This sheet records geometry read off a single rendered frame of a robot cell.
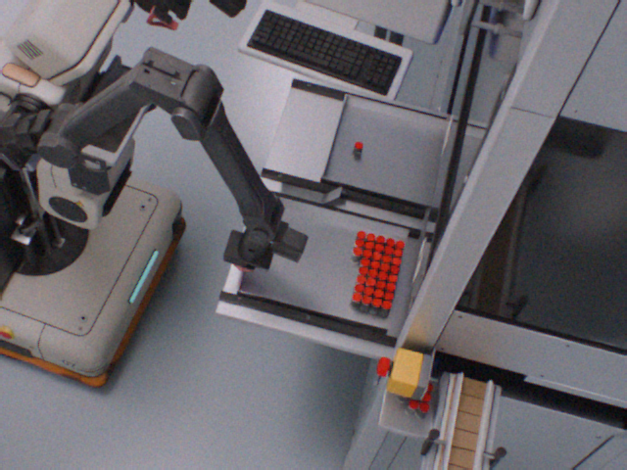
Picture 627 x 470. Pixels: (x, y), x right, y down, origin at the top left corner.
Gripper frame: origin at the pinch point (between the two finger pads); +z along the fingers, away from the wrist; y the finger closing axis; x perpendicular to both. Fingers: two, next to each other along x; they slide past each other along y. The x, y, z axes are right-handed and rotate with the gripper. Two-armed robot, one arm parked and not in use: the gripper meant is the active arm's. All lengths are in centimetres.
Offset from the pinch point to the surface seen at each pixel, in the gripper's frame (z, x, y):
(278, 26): 10, 78, -9
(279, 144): 3.3, 36.8, 0.1
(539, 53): -105, -13, 19
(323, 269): -0.4, 6.0, 18.0
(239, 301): 0.8, -7.7, 1.9
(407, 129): -2, 50, 29
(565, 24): -111, -13, 19
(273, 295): 1.3, -3.4, 8.8
